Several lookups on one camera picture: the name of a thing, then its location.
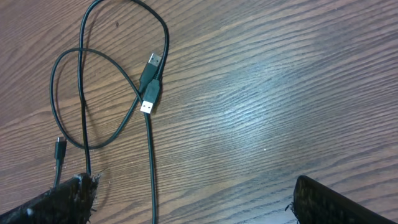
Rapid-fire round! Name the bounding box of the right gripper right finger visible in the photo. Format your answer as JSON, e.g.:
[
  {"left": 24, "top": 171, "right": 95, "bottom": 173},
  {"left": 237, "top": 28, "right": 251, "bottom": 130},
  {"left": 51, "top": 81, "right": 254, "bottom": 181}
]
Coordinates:
[{"left": 287, "top": 175, "right": 396, "bottom": 224}]

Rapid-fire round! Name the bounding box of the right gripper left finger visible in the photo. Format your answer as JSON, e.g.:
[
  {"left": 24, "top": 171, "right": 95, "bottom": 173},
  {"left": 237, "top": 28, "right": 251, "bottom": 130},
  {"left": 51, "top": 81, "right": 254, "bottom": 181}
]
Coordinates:
[{"left": 1, "top": 173, "right": 101, "bottom": 224}]

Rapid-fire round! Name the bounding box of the black USB cable long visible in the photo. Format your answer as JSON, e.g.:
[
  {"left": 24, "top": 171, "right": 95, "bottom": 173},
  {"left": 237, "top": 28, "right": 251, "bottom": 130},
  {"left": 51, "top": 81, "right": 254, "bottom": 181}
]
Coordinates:
[{"left": 77, "top": 0, "right": 170, "bottom": 224}]

